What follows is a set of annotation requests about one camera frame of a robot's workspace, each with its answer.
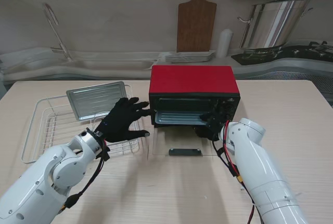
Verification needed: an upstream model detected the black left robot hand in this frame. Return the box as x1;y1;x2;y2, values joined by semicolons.
94;97;154;143

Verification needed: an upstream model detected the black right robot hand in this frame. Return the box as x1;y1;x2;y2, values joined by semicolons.
194;113;227;141

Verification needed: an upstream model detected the ribbed metal baking tray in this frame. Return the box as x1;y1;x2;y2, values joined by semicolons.
154;110;216;127
66;81;128;121

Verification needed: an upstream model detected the glass oven door with handle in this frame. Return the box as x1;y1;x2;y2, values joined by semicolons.
151;127;216;157

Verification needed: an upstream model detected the red-topped black toaster oven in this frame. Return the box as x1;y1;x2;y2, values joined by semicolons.
148;65;240;128

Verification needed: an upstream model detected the white kitchen sink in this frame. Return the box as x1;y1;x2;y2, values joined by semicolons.
59;59;159;71

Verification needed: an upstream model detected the stack of white plates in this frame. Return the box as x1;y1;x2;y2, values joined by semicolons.
164;51;216;63

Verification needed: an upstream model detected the white cylindrical bottle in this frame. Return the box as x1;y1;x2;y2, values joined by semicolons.
217;29;233;58

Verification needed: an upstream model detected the chrome kitchen faucet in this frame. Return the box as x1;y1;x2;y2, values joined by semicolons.
44;3;73;62

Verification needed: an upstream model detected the black gas stove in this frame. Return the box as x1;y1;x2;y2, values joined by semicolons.
230;41;333;66

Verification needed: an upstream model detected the brown wooden cutting board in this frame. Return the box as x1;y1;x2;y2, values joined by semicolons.
176;0;217;52

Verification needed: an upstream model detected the stainless steel stock pot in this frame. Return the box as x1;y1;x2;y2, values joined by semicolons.
237;0;314;50

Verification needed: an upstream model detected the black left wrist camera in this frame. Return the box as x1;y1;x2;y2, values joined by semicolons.
100;146;110;161

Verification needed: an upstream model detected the red black right arm cable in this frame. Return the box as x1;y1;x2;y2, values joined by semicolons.
212;120;257;224

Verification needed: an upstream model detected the red black arm cable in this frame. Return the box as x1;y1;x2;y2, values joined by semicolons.
58;140;110;213
212;120;257;224

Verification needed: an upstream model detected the red black left arm cable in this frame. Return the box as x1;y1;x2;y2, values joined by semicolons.
58;140;110;213

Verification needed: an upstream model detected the white wire dish rack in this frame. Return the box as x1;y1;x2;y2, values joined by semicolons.
21;84;143;164

